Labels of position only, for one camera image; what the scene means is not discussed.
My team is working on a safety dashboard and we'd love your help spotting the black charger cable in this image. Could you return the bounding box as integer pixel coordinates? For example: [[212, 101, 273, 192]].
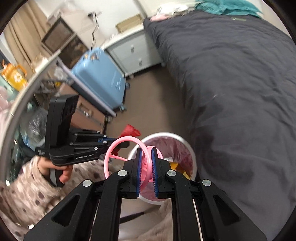
[[87, 11, 100, 50]]

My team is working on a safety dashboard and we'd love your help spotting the yellow drinking cup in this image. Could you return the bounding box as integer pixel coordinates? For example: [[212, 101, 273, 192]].
[[1, 59, 28, 92]]

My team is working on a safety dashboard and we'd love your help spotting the dark grey bed cover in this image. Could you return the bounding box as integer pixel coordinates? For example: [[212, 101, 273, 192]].
[[144, 11, 295, 240]]

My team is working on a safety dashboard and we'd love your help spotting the green ruler strip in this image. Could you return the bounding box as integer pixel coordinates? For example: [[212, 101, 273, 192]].
[[231, 17, 247, 22]]

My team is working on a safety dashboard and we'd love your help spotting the beige curtain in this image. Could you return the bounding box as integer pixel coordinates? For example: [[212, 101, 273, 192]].
[[4, 1, 51, 78]]

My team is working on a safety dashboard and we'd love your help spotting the white pink clothes pile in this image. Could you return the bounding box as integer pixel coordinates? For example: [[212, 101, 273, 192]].
[[149, 3, 189, 22]]

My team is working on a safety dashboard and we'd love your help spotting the brown suitcase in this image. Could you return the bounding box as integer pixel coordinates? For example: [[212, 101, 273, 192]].
[[58, 83, 105, 133]]

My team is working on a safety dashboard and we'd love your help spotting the white grey nightstand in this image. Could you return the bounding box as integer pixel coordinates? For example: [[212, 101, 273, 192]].
[[101, 25, 163, 78]]

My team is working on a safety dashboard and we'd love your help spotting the white desk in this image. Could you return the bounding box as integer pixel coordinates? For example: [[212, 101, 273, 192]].
[[1, 50, 116, 182]]

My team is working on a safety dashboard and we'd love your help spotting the white trash bin pink liner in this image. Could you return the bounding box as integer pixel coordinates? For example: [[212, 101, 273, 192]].
[[128, 132, 197, 205]]

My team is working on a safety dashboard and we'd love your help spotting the light blue suitcase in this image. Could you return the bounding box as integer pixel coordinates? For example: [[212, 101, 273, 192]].
[[72, 48, 130, 112]]

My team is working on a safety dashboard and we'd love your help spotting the white microwave oven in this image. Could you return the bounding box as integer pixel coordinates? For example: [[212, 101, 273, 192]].
[[42, 17, 75, 53]]

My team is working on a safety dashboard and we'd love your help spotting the teal pillow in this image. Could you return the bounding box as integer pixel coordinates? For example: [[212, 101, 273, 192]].
[[195, 1, 262, 18]]

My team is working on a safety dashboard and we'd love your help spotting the pink plastic ring stand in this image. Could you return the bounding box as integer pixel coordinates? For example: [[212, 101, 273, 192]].
[[103, 136, 155, 193]]

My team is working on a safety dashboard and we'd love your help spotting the person's left hand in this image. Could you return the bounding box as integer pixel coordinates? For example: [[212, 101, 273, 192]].
[[38, 157, 73, 184]]

